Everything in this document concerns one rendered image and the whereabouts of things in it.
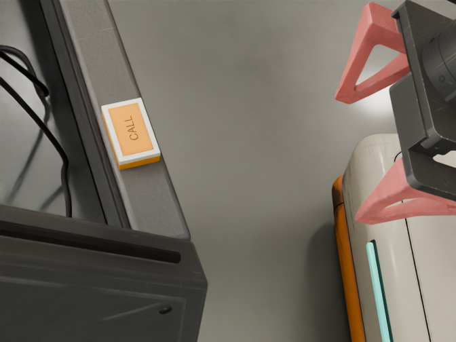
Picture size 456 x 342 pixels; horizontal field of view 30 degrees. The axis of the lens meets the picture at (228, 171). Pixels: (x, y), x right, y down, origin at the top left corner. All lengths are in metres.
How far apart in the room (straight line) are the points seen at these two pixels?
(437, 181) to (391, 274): 0.89
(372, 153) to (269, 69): 0.49
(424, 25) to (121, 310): 0.26
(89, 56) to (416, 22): 0.26
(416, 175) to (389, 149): 1.00
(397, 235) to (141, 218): 0.86
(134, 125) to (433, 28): 0.22
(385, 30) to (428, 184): 0.12
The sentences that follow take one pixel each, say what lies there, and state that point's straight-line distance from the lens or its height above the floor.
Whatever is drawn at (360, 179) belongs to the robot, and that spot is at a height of 0.25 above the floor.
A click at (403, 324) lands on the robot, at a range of 1.35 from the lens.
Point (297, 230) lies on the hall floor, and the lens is 1.69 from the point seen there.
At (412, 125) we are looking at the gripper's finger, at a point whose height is 1.08.
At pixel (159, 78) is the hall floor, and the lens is 1.86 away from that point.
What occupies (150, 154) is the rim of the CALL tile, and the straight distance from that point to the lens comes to 0.60.
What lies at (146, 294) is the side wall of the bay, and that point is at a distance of 0.54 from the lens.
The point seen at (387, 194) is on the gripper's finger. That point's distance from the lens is 0.51.
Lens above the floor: 1.47
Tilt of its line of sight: 58 degrees down
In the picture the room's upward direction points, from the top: 11 degrees clockwise
